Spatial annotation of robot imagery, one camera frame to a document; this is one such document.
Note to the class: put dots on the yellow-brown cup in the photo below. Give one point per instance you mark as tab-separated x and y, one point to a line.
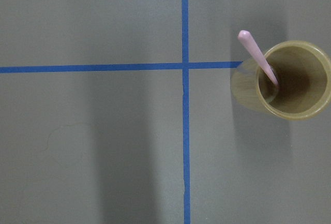
303	72

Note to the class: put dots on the pink chopstick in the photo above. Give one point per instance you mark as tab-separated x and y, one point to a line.
248	42

